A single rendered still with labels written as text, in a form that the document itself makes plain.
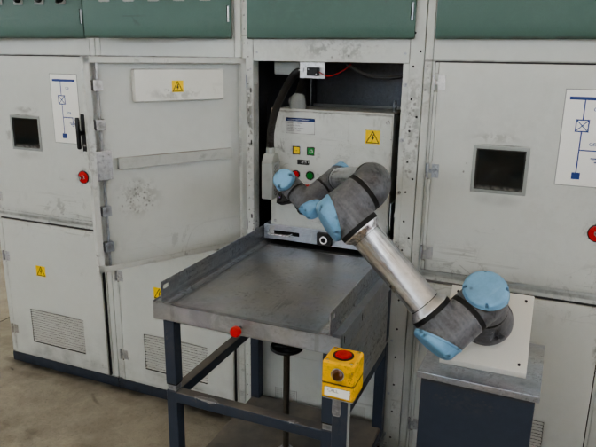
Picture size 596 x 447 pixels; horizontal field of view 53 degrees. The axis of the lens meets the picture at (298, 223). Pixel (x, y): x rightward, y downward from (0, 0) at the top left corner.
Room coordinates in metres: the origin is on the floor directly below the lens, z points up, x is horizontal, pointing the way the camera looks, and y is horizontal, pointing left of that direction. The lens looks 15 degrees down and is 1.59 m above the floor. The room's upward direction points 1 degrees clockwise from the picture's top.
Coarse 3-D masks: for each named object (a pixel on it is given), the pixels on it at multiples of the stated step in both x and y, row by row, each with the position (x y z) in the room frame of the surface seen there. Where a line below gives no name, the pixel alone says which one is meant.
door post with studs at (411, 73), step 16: (416, 16) 2.13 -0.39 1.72; (416, 32) 2.13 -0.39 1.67; (416, 48) 2.13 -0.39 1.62; (416, 64) 2.13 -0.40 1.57; (416, 80) 2.13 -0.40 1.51; (416, 96) 2.13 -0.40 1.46; (416, 112) 2.12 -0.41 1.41; (400, 128) 2.15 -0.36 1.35; (416, 128) 2.12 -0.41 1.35; (400, 144) 2.15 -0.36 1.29; (416, 144) 2.12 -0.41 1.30; (400, 160) 2.15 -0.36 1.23; (416, 160) 2.12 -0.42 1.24; (400, 176) 2.14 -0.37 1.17; (400, 192) 2.14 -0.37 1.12; (400, 208) 2.14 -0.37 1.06; (400, 224) 2.14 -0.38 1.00; (400, 240) 2.13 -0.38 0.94; (400, 304) 2.13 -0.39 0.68; (400, 320) 2.13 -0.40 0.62; (400, 336) 2.13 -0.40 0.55; (400, 352) 2.12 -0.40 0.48; (400, 368) 2.12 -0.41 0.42; (400, 384) 2.12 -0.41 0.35; (400, 400) 2.12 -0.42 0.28
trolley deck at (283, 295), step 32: (256, 256) 2.19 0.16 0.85; (288, 256) 2.20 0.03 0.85; (320, 256) 2.20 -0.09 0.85; (224, 288) 1.86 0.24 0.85; (256, 288) 1.86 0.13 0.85; (288, 288) 1.87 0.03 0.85; (320, 288) 1.87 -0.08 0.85; (384, 288) 1.93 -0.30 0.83; (192, 320) 1.69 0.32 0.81; (224, 320) 1.65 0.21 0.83; (256, 320) 1.61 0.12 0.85; (288, 320) 1.62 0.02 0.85; (320, 320) 1.62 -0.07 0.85; (352, 320) 1.62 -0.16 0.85; (320, 352) 1.53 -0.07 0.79
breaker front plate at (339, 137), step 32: (320, 128) 2.31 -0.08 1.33; (352, 128) 2.26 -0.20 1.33; (384, 128) 2.21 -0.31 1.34; (288, 160) 2.36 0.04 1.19; (320, 160) 2.31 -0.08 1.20; (352, 160) 2.26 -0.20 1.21; (384, 160) 2.21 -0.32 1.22; (288, 224) 2.36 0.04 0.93; (320, 224) 2.30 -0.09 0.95; (384, 224) 2.20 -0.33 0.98
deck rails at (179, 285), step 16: (240, 240) 2.21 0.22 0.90; (256, 240) 2.33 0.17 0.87; (208, 256) 1.99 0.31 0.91; (224, 256) 2.09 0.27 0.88; (240, 256) 2.18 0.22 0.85; (192, 272) 1.90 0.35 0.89; (208, 272) 1.99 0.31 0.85; (368, 272) 1.85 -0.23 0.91; (176, 288) 1.81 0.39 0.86; (192, 288) 1.84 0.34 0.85; (352, 288) 1.70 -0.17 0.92; (368, 288) 1.86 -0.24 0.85; (352, 304) 1.70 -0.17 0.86; (336, 320) 1.57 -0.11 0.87
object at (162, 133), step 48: (96, 96) 2.05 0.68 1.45; (144, 96) 2.12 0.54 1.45; (192, 96) 2.24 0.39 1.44; (96, 144) 2.04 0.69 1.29; (144, 144) 2.15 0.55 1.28; (192, 144) 2.27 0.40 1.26; (96, 192) 2.01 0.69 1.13; (144, 192) 2.14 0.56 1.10; (192, 192) 2.26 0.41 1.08; (96, 240) 2.01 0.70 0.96; (144, 240) 2.14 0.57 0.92; (192, 240) 2.26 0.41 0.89
